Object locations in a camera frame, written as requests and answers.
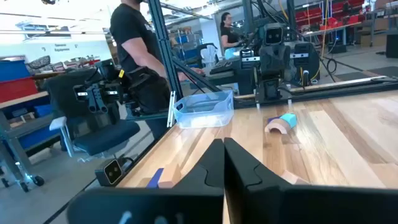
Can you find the blue block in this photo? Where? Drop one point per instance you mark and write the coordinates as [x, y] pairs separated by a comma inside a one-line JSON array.
[[155, 179]]

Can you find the blue storage bin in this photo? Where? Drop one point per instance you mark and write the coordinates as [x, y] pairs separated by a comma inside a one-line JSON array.
[[14, 70]]

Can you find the dark aluminium diagonal brace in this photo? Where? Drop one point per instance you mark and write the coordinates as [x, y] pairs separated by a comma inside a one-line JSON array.
[[196, 74]]

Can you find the purple-blue rectangular block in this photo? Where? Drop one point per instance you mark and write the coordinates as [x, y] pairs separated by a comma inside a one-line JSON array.
[[272, 119]]

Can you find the teal cylinder block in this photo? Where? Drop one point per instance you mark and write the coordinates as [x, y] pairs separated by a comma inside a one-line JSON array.
[[289, 119]]

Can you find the natural wood triangle block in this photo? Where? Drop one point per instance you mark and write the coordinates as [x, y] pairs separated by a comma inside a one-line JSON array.
[[292, 178]]

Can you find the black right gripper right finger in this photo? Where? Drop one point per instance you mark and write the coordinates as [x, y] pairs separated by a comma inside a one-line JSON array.
[[280, 205]]

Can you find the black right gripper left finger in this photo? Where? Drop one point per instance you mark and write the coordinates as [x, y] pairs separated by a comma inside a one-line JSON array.
[[186, 205]]

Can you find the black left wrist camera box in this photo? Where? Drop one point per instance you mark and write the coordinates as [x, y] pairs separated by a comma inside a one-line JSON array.
[[273, 35]]

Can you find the large natural wood rectangular block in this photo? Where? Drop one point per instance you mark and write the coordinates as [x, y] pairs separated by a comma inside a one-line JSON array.
[[166, 184]]

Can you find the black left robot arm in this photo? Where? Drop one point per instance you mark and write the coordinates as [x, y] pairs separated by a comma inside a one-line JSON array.
[[308, 68]]

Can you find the grey wheeled workbench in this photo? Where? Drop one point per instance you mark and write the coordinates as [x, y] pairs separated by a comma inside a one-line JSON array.
[[18, 130]]

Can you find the neighbour station black robot arm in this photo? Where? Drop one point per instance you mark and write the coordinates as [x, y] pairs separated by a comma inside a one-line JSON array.
[[99, 81]]

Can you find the dark aluminium frame post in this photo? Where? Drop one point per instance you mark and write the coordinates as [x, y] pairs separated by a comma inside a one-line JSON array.
[[163, 40]]

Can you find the natural wood arch block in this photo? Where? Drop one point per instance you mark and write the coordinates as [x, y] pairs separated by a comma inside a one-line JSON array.
[[280, 124]]

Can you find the black table edge frame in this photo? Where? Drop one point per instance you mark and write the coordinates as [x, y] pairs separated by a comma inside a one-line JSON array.
[[342, 90]]

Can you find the clear plastic bin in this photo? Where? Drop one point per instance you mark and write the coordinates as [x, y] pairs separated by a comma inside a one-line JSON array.
[[202, 118]]

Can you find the white corner bracket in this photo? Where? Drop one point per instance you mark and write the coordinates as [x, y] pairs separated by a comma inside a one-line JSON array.
[[171, 109]]

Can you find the red storage bin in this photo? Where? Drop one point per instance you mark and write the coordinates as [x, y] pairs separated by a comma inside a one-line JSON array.
[[17, 88]]

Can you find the red shelf bins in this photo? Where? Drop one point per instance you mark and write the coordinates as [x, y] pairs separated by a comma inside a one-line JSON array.
[[314, 15]]

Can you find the black keyboard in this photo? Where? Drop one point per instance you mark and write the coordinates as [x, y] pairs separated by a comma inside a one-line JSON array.
[[221, 66]]

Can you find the black table camera box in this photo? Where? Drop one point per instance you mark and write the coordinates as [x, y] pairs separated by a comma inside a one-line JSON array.
[[112, 171]]

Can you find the person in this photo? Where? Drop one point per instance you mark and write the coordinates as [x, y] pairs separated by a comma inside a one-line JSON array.
[[228, 34], [130, 31]]

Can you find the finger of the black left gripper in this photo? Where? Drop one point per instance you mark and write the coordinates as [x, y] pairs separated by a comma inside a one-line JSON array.
[[283, 63], [267, 63]]

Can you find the black office chair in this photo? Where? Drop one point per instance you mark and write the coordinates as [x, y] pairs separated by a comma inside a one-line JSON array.
[[105, 137]]

